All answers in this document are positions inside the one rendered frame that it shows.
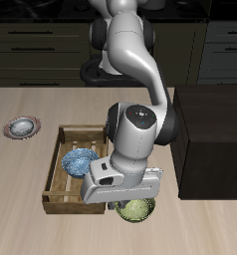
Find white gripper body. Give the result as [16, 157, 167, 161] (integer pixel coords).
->
[80, 166, 164, 205]

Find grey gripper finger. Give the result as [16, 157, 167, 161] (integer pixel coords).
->
[107, 200, 119, 211]

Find green bowl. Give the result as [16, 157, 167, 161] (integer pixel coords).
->
[114, 196, 157, 224]

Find blue bowl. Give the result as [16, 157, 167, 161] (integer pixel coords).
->
[61, 147, 101, 180]

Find red-rimmed plate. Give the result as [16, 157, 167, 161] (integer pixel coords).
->
[2, 116, 43, 140]

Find white bowl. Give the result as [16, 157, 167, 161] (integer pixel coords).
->
[8, 118, 36, 138]

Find wooden slat tray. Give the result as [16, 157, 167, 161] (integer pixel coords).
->
[41, 124, 111, 215]

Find dark wooden cabinet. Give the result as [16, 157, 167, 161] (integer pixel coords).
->
[171, 84, 237, 201]

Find grey kitchen cupboard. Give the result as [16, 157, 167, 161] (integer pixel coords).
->
[196, 20, 237, 86]

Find dark kitchen cupboards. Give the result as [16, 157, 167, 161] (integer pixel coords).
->
[0, 19, 208, 89]

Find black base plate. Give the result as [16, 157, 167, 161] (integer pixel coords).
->
[79, 54, 148, 85]

